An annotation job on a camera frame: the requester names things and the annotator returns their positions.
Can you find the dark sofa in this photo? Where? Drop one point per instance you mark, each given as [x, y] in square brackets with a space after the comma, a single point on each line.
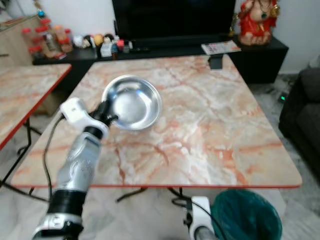
[302, 125]

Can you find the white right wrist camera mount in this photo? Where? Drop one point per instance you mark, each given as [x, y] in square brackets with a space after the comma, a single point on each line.
[201, 215]

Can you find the small red toy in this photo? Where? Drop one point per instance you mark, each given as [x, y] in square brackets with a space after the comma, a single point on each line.
[120, 45]

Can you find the light wooden cabinet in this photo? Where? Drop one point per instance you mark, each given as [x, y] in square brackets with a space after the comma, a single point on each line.
[17, 45]

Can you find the black low television cabinet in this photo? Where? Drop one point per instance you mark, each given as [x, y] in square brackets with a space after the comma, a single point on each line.
[255, 60]

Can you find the red lidded spice jar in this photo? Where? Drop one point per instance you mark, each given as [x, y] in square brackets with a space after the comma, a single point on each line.
[42, 35]
[66, 41]
[25, 37]
[57, 35]

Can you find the printed magazine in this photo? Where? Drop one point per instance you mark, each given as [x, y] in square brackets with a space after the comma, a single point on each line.
[221, 47]

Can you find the small black clamp stand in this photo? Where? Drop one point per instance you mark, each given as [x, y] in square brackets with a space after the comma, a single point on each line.
[216, 62]

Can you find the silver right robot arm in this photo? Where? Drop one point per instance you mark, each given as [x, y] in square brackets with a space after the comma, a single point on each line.
[207, 234]

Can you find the red and gold Ganesha statue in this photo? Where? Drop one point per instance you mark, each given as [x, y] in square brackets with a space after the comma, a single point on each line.
[258, 24]

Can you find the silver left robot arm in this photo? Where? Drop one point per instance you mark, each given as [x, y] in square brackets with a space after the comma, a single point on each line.
[80, 162]

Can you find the black flat television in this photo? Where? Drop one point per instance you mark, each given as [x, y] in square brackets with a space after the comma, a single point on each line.
[172, 19]

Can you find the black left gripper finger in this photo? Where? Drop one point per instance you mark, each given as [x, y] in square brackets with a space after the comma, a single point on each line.
[115, 119]

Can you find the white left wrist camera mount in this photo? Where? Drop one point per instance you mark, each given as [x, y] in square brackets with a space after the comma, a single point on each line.
[76, 112]

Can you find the power strip with green light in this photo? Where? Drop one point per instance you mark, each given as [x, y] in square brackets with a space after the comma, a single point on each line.
[283, 97]

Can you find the small yellow ball toy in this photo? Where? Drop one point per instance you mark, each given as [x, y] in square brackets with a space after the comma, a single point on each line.
[98, 39]

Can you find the white figurine with black head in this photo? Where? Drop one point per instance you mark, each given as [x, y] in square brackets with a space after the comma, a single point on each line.
[106, 47]

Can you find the round steel bowl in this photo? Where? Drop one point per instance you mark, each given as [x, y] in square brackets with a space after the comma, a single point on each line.
[137, 102]

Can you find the hanging bead decoration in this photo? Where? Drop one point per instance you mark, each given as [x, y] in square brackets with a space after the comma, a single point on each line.
[39, 7]

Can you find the teal lined waste bin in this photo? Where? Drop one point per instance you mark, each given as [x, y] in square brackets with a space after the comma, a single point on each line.
[247, 215]

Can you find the small white toy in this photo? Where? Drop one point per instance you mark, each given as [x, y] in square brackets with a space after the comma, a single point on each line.
[78, 41]

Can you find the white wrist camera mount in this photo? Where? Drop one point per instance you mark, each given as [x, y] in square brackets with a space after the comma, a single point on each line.
[76, 112]
[201, 215]

